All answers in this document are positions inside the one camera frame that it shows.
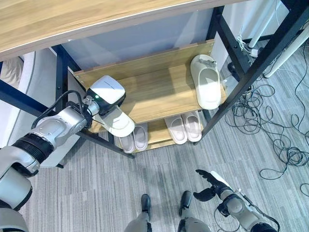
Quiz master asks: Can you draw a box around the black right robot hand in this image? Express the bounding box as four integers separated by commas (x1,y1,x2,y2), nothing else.
193,169,232,203

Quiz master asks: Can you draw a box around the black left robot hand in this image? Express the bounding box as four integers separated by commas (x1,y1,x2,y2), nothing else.
85,75,126,116

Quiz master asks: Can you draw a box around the white slipper plain strap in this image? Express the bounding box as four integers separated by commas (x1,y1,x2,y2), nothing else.
93,106,136,138

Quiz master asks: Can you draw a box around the wooden rack shelf with screws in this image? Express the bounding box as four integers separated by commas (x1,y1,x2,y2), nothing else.
73,40,229,134

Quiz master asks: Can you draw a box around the low wooden rack shelf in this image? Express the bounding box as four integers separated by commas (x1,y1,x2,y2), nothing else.
113,110,206,152

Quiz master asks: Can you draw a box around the large wooden rack shelf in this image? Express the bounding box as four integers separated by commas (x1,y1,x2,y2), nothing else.
0,0,257,62

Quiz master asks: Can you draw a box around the robot right leg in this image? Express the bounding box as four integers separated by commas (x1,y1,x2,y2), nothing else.
178,190,211,232

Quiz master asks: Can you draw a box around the pale pink slipper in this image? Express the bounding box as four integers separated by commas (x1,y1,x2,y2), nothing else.
133,124,149,152
118,132,135,154

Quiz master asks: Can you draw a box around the beige slipper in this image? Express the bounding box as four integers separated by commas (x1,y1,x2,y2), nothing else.
164,115,188,145
181,111,203,143

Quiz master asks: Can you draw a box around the white sofa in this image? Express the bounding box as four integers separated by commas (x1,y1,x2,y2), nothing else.
0,47,82,168

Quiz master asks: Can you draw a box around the white slipper with charm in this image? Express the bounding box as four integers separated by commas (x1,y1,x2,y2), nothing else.
190,54,223,110

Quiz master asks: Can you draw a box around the beige cushion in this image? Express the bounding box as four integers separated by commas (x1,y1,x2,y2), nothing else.
0,57,26,86

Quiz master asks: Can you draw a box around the black floor foot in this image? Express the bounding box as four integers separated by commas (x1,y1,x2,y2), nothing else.
226,62,239,74

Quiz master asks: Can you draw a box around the white slanted table leg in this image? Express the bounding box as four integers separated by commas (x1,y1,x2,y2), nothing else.
263,14,309,78

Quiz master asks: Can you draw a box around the white round table leg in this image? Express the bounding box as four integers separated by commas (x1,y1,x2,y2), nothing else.
249,0,275,48

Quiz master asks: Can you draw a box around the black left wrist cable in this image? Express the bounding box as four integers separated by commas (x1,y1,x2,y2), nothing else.
30,89,94,130

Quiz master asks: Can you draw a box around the black floor cable tangle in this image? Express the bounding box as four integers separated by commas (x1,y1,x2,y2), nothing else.
223,14,309,195

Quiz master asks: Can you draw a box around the black metal rack frame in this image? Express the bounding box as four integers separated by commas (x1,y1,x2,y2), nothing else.
0,0,309,160

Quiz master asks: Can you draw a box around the white cable bundle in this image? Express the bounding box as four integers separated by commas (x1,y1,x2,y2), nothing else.
236,24,252,53

